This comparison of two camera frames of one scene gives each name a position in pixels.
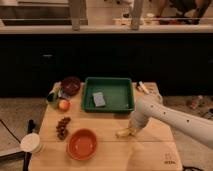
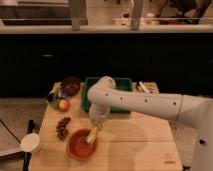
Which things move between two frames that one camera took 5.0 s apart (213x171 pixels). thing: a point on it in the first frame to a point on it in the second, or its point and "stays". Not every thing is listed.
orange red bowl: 81,144 stays
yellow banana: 123,133 to 92,136
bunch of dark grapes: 61,128 stays
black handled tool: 28,155 stays
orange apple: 63,105 stays
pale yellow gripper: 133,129 to 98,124
